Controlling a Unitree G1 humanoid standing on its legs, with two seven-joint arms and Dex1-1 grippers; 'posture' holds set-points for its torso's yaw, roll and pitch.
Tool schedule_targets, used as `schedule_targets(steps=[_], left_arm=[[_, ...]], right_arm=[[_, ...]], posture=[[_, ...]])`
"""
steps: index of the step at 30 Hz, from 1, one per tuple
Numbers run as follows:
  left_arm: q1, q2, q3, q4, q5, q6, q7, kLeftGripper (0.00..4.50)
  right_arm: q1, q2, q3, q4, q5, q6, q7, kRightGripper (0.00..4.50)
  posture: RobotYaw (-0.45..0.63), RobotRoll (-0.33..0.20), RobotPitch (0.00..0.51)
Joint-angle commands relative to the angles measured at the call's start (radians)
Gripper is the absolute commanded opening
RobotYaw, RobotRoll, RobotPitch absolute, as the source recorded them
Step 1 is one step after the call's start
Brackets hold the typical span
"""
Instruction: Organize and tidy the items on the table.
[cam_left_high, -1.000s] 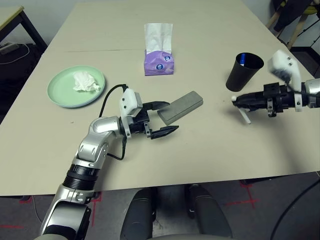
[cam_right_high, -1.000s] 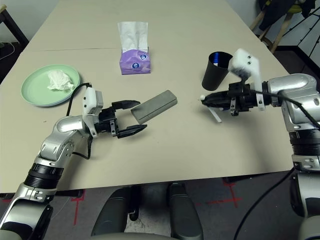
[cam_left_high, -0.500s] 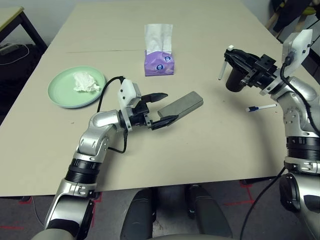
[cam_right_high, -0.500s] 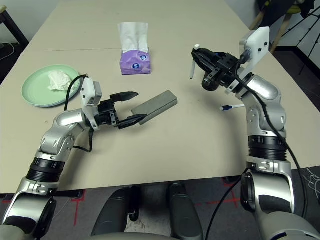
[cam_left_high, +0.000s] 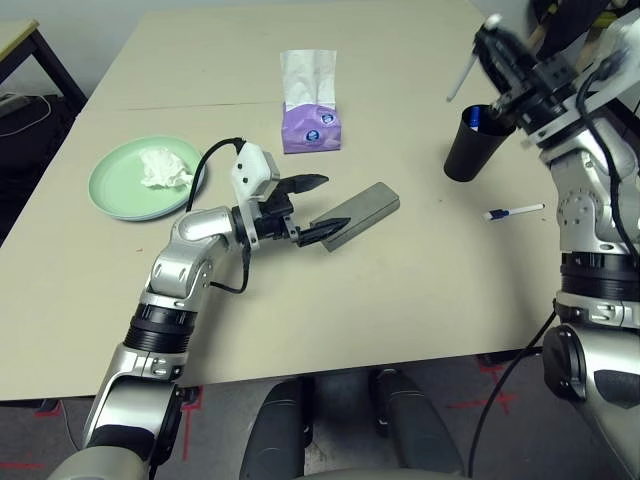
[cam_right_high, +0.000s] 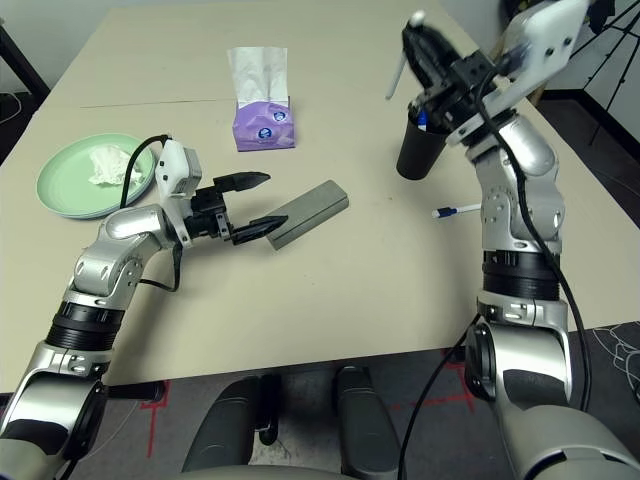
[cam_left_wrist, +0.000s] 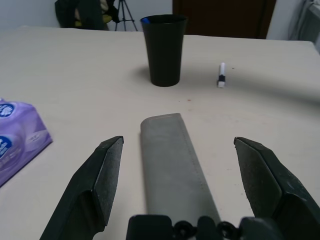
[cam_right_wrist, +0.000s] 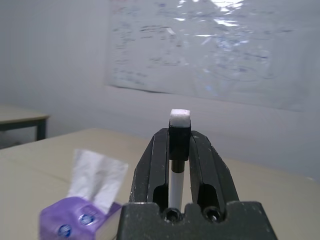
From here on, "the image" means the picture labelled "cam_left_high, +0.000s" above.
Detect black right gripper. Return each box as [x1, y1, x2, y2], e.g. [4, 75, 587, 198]
[474, 25, 582, 125]

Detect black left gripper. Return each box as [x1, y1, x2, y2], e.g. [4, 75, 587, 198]
[254, 172, 354, 250]

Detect white pen black cap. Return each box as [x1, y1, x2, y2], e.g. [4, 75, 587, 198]
[446, 13, 503, 104]

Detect grey glasses case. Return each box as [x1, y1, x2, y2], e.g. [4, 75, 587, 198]
[309, 182, 401, 254]

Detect green plate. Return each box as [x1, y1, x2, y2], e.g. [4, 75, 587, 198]
[88, 135, 207, 221]

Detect purple tissue pack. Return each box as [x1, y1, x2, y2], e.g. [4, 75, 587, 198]
[281, 102, 344, 155]

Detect black jacket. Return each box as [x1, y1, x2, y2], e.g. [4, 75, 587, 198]
[529, 0, 616, 56]

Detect wooden stool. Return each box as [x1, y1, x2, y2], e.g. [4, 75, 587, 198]
[529, 9, 609, 71]

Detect black plastic cup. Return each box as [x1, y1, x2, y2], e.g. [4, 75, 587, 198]
[443, 103, 516, 184]

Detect white flat tissue sheet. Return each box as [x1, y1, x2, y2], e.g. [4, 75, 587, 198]
[279, 48, 337, 109]

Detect white pen blue cap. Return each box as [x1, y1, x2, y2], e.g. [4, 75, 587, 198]
[482, 202, 547, 222]

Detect black robot left leg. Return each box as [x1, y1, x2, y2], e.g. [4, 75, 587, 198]
[238, 379, 311, 480]

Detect black robot leg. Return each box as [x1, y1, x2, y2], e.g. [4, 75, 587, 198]
[238, 379, 311, 480]
[374, 369, 464, 474]

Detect black robot right leg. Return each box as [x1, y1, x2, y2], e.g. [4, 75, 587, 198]
[374, 369, 464, 474]

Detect grey robot torso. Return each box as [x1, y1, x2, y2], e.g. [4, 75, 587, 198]
[304, 467, 466, 480]

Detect grey power adapter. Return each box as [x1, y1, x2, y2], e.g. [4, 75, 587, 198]
[0, 92, 29, 114]

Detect side table black legs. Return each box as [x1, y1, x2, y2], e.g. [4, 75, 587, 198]
[0, 19, 89, 109]

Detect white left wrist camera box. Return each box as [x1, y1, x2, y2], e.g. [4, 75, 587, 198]
[229, 142, 279, 251]

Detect black left wrist camera cable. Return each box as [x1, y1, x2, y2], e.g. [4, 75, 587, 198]
[187, 137, 251, 296]

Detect white floor cable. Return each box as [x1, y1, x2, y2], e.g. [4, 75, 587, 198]
[0, 94, 51, 137]

